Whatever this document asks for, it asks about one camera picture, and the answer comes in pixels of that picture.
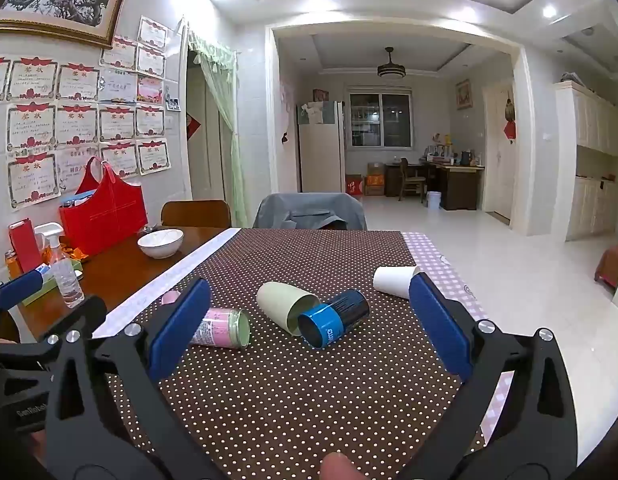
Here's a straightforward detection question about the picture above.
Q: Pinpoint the group of award certificates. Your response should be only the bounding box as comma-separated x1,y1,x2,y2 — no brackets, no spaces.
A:
0,16,171,211

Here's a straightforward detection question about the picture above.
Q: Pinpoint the white paper cup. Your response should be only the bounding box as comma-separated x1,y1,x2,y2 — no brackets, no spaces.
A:
373,266,423,300

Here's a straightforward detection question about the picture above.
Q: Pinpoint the person's right hand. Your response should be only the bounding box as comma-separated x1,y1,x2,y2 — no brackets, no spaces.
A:
321,452,362,480

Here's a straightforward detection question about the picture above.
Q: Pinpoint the red-brown stool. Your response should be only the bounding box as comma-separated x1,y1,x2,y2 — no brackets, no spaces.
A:
594,245,618,289

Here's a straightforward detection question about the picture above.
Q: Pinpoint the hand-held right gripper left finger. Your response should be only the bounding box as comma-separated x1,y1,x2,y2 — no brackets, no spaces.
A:
44,279,225,480

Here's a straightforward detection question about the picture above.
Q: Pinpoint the green flat box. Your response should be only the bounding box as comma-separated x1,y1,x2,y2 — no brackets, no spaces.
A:
20,259,85,307

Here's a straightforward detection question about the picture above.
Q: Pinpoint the red gift bag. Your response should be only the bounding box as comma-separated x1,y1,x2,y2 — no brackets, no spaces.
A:
59,156,149,257

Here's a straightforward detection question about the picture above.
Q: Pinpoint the white bowl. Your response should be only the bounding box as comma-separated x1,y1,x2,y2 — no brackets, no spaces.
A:
138,229,185,260

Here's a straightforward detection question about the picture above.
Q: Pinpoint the white patterned cloth strip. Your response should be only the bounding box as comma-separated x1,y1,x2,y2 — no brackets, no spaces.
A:
96,227,242,339

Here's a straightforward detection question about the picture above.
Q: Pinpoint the white refrigerator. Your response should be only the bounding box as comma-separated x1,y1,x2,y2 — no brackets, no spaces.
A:
296,101,346,194

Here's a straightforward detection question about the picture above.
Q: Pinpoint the barred window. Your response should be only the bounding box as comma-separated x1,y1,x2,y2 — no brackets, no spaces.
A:
348,91,415,150

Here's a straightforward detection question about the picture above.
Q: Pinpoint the blue and black cup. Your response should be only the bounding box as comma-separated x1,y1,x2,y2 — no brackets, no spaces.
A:
297,290,370,349

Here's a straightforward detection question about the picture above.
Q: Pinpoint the brown wooden chair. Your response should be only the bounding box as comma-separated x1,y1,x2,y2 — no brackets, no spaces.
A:
160,200,232,229

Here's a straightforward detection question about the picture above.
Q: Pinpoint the pale green cup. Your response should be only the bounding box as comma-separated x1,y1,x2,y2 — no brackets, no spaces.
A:
256,282,321,336

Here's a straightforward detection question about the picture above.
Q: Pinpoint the white wall cabinet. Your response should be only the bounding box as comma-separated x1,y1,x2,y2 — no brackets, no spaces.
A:
554,80,618,242

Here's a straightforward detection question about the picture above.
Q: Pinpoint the chair with grey jacket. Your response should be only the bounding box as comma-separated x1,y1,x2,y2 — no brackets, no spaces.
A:
252,192,368,231

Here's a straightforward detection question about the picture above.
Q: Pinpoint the green door curtain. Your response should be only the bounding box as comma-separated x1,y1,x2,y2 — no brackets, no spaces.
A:
188,30,248,227

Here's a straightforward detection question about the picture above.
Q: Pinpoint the pink cup with green inside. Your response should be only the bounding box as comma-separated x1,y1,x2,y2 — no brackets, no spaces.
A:
161,290,251,350

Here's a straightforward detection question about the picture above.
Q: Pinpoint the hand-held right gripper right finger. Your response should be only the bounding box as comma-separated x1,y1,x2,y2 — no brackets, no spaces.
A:
404,272,580,480

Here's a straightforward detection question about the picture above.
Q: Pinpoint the pink checkered tablecloth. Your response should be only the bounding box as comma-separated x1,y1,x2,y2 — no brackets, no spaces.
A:
401,231,514,461

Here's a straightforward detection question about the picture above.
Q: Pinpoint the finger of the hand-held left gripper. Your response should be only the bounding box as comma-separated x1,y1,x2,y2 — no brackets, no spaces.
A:
0,272,44,323
0,295,107,361

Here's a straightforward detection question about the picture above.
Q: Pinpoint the red door ornament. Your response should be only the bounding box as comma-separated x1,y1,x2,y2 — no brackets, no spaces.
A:
503,100,518,141

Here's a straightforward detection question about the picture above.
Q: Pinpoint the black ceiling lamp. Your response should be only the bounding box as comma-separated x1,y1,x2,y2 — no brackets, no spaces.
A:
377,47,406,80

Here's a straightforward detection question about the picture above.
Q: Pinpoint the clear spray bottle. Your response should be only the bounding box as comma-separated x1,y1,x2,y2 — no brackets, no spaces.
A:
34,223,85,309

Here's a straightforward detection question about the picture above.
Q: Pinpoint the white door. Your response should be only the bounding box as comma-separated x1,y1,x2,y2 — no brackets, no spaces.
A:
483,85,516,222

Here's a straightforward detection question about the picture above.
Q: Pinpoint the dark wooden desk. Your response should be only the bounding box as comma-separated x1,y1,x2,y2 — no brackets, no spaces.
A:
420,157,485,211

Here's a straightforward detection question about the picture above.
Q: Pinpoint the brown cardboard box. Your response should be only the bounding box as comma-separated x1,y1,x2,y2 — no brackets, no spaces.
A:
364,162,388,196

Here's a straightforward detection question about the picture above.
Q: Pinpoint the dark wooden chair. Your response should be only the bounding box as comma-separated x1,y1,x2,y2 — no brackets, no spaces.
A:
399,157,426,203

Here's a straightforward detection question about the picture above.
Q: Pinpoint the brown polka dot tablecloth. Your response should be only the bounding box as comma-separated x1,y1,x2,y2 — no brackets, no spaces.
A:
106,227,490,480

